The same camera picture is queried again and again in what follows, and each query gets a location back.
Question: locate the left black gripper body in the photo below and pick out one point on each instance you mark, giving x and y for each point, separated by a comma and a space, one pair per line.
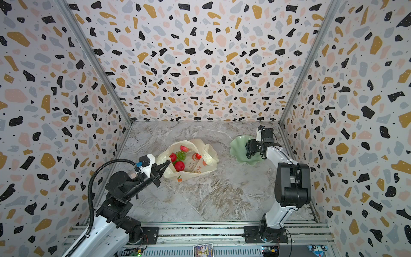
154, 179

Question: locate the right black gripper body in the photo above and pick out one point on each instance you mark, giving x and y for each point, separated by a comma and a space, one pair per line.
256, 146

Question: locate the red apple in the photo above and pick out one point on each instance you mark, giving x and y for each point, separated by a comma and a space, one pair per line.
179, 166
173, 157

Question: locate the cream plastic bag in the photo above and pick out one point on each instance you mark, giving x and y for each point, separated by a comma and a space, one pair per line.
193, 167

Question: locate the dark purple grapes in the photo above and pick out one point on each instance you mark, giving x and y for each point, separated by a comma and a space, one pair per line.
251, 148

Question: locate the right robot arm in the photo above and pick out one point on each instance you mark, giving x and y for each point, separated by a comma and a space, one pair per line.
292, 183

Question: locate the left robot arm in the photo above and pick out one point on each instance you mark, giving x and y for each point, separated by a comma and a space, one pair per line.
109, 208

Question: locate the green scalloped bowl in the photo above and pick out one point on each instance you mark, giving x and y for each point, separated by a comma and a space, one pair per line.
238, 151

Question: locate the green grapes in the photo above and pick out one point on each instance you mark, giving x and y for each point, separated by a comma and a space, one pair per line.
181, 156

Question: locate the pink peach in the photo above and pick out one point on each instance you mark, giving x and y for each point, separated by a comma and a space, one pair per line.
184, 149

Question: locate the colourful card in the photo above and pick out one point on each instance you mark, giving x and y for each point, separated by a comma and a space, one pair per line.
203, 250

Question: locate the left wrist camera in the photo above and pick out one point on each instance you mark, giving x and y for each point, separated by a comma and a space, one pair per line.
144, 165

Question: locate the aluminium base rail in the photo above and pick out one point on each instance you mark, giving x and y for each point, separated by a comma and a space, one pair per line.
228, 239

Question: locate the right corner aluminium post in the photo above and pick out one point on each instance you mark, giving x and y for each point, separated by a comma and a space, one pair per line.
330, 13

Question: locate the corner aluminium post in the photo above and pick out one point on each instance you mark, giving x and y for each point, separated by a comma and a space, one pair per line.
330, 13
65, 10

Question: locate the left corner aluminium post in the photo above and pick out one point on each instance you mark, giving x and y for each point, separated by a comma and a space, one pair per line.
65, 10

